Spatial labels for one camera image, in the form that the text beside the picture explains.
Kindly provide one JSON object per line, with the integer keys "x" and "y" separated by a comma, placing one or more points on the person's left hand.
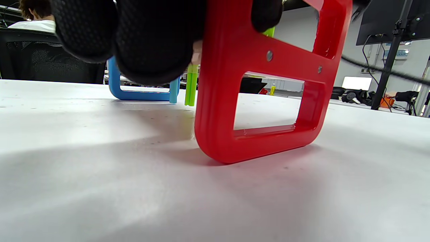
{"x": 154, "y": 40}

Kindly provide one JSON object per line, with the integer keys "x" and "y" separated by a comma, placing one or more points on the rainbow wooden hammer bench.
{"x": 221, "y": 101}

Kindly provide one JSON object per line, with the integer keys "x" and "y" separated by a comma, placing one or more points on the black mesh office chair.
{"x": 40, "y": 60}

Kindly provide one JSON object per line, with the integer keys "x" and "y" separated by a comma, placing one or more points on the small yellow bottle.
{"x": 272, "y": 90}

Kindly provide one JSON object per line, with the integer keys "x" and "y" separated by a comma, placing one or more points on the black monitor on stand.
{"x": 386, "y": 20}

